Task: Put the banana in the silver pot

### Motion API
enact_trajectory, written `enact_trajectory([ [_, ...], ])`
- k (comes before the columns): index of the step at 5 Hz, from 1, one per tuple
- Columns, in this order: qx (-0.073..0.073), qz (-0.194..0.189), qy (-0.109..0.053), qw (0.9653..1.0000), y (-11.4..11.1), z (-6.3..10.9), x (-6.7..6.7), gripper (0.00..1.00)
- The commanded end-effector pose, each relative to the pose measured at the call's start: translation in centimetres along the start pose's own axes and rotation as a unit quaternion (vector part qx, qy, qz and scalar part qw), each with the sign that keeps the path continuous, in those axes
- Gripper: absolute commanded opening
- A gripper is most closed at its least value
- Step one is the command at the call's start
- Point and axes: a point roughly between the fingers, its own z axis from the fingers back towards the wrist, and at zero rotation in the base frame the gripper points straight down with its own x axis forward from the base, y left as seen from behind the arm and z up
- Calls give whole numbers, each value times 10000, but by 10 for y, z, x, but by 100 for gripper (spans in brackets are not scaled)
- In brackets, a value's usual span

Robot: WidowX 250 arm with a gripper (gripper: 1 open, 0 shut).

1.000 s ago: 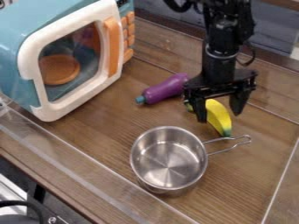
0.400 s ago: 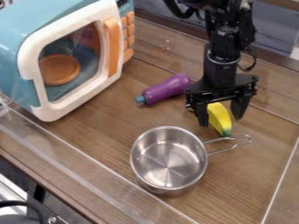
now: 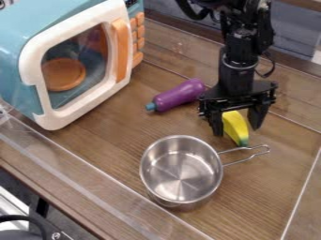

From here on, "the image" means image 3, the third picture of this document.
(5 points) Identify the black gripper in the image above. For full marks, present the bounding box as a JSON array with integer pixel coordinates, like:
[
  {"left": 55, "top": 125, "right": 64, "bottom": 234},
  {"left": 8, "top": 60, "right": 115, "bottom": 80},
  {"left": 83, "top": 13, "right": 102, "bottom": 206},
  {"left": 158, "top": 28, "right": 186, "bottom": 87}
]
[{"left": 198, "top": 81, "right": 278, "bottom": 137}]

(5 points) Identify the yellow toy banana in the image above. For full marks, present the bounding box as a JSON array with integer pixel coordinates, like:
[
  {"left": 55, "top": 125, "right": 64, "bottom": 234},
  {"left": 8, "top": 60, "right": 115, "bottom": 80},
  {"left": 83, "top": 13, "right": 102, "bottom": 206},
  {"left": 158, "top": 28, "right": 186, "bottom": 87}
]
[{"left": 222, "top": 111, "right": 250, "bottom": 146}]

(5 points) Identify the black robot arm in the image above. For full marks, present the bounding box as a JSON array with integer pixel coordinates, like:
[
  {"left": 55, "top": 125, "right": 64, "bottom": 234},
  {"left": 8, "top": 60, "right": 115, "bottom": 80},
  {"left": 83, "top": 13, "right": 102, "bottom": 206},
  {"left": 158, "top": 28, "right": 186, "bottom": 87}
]
[{"left": 175, "top": 0, "right": 278, "bottom": 136}]

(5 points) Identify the purple toy eggplant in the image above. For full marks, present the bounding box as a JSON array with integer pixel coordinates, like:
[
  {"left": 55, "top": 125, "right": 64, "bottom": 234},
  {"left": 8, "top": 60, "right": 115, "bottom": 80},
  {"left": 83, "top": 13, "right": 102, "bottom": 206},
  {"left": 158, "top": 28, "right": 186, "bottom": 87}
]
[{"left": 146, "top": 79, "right": 206, "bottom": 113}]

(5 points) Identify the clear acrylic barrier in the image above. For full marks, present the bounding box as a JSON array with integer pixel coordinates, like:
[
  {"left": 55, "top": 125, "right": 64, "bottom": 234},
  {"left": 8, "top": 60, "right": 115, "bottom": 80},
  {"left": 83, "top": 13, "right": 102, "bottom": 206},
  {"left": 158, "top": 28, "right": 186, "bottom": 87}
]
[{"left": 0, "top": 106, "right": 213, "bottom": 240}]

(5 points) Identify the blue white toy microwave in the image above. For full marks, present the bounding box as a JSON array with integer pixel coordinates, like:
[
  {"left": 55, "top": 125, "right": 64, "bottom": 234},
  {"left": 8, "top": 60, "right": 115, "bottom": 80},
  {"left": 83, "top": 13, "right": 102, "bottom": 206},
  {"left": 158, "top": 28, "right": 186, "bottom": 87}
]
[{"left": 0, "top": 0, "right": 146, "bottom": 130}]

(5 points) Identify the silver pot with handle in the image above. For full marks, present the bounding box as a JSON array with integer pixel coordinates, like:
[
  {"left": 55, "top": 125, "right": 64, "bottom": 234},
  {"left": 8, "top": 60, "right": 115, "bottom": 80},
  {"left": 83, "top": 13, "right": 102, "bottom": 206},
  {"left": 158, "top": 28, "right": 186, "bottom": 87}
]
[{"left": 139, "top": 135, "right": 272, "bottom": 211}]

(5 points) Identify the black cable bottom left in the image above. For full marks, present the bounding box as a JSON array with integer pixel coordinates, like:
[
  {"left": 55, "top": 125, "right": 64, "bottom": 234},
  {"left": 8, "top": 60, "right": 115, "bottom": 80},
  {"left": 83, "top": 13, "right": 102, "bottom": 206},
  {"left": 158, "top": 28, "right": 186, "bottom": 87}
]
[{"left": 0, "top": 213, "right": 50, "bottom": 240}]

